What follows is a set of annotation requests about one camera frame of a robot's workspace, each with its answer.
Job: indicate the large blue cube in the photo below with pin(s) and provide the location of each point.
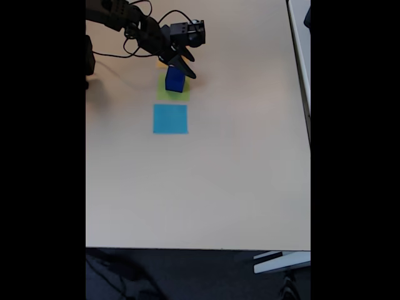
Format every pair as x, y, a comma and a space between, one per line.
175, 81

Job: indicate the orange paper square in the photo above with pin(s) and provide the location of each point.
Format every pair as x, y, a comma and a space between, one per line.
161, 64

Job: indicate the green paper square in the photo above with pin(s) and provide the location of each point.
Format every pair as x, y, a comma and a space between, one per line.
161, 93

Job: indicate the light blue paper square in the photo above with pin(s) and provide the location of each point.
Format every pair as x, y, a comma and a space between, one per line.
170, 118

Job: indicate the white neighbouring table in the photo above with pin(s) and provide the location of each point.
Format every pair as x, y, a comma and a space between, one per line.
300, 31

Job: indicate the dark blue object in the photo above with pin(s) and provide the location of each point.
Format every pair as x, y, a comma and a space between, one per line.
308, 17

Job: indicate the white table foot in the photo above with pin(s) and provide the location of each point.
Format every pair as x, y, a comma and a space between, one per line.
281, 264

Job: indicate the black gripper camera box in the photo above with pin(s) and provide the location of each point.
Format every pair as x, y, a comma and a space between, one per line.
189, 32

